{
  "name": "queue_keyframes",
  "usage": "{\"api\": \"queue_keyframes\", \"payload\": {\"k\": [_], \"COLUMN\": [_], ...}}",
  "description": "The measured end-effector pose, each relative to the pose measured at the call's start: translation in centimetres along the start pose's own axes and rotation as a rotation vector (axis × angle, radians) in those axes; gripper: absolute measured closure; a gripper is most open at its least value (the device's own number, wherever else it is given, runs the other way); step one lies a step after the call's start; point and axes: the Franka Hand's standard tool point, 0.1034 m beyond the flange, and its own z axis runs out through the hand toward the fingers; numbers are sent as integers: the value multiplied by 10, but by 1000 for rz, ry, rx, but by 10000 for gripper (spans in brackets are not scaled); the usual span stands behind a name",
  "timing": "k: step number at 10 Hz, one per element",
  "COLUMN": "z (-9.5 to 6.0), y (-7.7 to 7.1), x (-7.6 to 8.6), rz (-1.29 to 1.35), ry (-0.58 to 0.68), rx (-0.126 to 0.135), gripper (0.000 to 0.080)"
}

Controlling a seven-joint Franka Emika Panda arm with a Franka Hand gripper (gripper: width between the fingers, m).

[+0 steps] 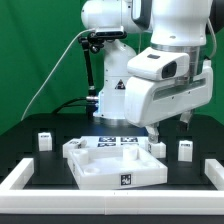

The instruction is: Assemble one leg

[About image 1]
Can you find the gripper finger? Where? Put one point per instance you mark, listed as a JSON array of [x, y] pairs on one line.
[[184, 122], [153, 134]]

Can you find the white marker base plate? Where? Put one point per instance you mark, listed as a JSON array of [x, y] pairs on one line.
[[108, 141]]

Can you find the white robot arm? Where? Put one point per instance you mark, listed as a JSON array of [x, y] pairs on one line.
[[154, 61]]

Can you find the white square tabletop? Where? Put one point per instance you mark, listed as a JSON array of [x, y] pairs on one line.
[[115, 167]]

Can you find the camera on black mount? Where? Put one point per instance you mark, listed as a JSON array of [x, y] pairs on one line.
[[93, 43]]

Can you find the white U-shaped fence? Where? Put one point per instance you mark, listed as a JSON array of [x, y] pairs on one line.
[[15, 199]]

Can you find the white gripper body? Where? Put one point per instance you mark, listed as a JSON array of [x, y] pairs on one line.
[[148, 102]]

